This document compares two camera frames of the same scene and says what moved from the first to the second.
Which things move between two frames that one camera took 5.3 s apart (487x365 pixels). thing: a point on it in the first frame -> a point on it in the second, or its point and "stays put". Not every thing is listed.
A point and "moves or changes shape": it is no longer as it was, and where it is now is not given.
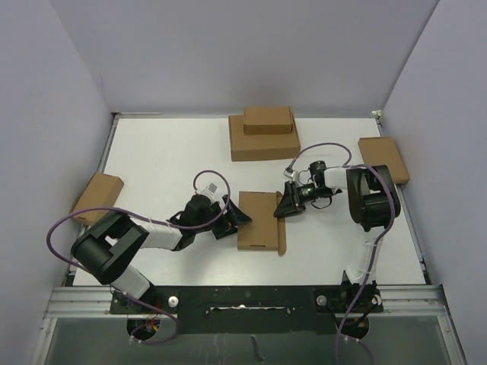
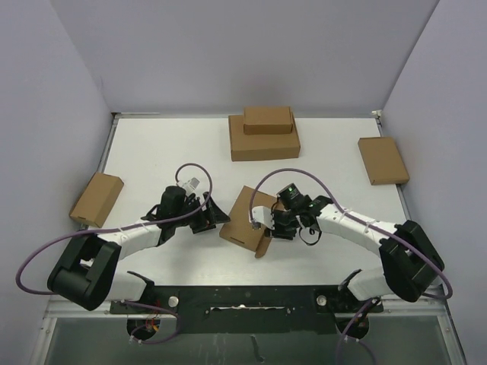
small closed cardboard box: [267, 120] stays put
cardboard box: [265, 231] moves or changes shape
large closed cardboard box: [261, 147] stays put
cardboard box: [101, 190] stays put
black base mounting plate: [253, 309] stays put
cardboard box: [383, 150] stays put
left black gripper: [229, 221] -> [208, 217]
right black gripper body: [307, 193] -> [285, 223]
